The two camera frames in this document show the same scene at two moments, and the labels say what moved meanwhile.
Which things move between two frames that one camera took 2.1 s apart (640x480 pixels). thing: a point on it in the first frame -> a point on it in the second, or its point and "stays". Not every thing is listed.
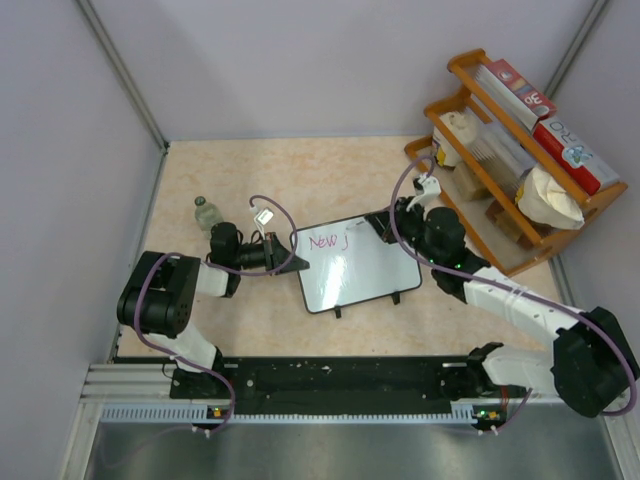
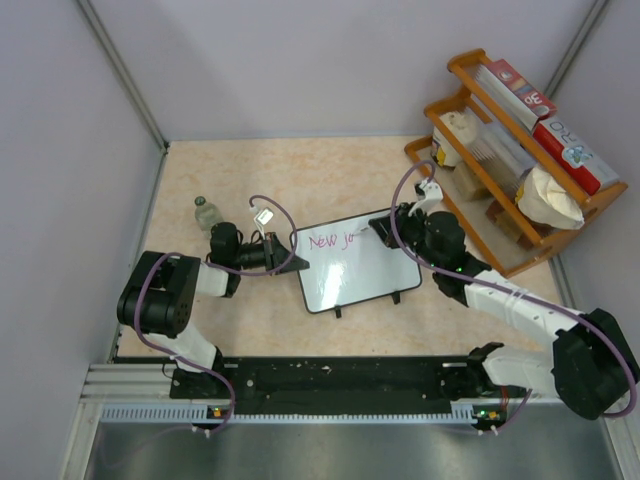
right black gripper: (383, 225) stays
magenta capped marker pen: (357, 224) -> (363, 231)
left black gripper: (275, 256) stays
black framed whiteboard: (350, 263) stays
